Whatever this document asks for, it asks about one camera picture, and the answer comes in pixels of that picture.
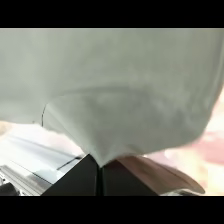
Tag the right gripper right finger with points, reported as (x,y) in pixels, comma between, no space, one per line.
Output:
(123,181)

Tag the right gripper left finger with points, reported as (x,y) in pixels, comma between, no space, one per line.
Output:
(83,180)

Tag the pale grey T-shirt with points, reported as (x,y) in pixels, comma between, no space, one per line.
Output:
(113,83)

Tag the silver frame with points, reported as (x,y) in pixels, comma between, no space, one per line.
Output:
(20,181)

